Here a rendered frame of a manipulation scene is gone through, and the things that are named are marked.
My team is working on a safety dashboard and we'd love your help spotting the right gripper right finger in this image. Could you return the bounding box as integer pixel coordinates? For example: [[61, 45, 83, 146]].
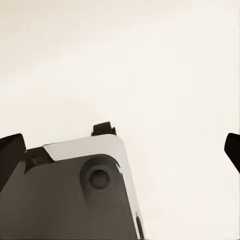
[[224, 133, 240, 173]]

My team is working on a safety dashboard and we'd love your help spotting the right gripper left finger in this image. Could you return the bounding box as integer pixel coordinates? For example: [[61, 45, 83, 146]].
[[0, 133, 27, 193]]

